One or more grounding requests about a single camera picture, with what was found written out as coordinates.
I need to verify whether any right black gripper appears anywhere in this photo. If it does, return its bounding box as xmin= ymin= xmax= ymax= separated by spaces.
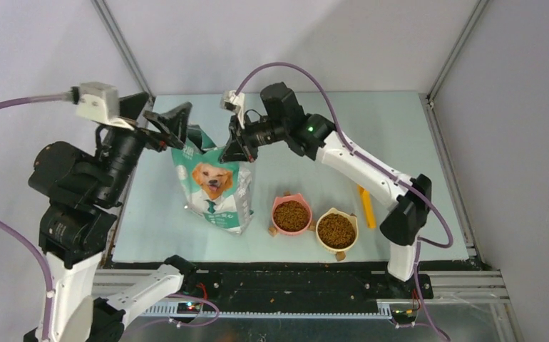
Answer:
xmin=219 ymin=110 xmax=289 ymax=162

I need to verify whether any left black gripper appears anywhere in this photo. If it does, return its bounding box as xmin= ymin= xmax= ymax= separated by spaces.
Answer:
xmin=96 ymin=90 xmax=194 ymax=202

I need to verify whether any green dog food bag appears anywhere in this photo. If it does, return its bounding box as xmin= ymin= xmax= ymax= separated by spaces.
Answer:
xmin=171 ymin=125 xmax=254 ymax=234

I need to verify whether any orange plastic food scoop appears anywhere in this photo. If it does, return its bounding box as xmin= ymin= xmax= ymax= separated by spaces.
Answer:
xmin=357 ymin=185 xmax=376 ymax=229

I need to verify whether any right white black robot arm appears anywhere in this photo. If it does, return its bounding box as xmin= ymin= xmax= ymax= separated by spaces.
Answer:
xmin=220 ymin=82 xmax=432 ymax=298

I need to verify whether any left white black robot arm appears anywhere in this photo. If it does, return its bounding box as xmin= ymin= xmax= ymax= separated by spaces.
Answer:
xmin=24 ymin=93 xmax=197 ymax=341

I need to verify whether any pink cat-ear pet bowl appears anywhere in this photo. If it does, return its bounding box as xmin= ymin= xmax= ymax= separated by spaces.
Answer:
xmin=268 ymin=192 xmax=316 ymax=237

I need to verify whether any yellow cat-ear pet bowl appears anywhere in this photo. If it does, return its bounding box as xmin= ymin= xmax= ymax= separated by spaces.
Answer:
xmin=315 ymin=208 xmax=359 ymax=261

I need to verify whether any kibble in pink bowl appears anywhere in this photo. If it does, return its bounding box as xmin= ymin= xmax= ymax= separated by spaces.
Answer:
xmin=272 ymin=200 xmax=310 ymax=232

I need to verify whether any kibble in yellow bowl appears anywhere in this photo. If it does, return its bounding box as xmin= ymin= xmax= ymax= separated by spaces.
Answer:
xmin=317 ymin=214 xmax=356 ymax=249

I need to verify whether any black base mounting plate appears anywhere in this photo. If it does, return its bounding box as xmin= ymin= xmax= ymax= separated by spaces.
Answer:
xmin=182 ymin=262 xmax=433 ymax=314

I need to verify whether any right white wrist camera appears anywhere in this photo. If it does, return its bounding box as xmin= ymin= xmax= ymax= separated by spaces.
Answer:
xmin=220 ymin=90 xmax=245 ymax=129

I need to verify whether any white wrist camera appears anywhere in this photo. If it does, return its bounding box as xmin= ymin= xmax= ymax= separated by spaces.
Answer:
xmin=71 ymin=81 xmax=135 ymax=130
xmin=220 ymin=90 xmax=245 ymax=129

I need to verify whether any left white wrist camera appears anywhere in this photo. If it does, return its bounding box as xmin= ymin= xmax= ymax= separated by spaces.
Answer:
xmin=71 ymin=81 xmax=135 ymax=130

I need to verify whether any left corner aluminium post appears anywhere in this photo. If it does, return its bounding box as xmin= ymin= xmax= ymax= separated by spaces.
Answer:
xmin=91 ymin=0 xmax=156 ymax=105

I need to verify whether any corner aluminium post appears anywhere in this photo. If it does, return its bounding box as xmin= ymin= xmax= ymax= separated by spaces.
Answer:
xmin=91 ymin=0 xmax=156 ymax=105
xmin=426 ymin=0 xmax=491 ymax=103

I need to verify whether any aluminium frame rail base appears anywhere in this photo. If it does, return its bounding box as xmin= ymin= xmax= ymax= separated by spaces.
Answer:
xmin=79 ymin=269 xmax=521 ymax=342

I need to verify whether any right corner aluminium post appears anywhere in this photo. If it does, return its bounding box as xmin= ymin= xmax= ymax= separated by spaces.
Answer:
xmin=426 ymin=0 xmax=491 ymax=103

